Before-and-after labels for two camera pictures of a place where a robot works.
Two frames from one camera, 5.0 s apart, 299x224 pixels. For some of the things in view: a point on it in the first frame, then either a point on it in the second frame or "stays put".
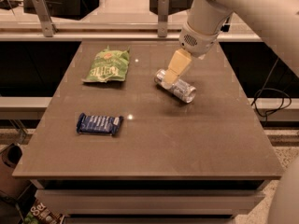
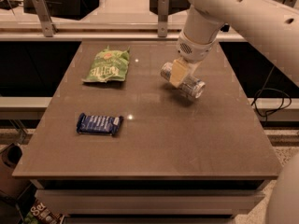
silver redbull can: [179, 88] → [191, 87]
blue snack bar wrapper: [99, 124] stays put
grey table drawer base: [149, 201] stays put
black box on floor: [74, 2] stays put
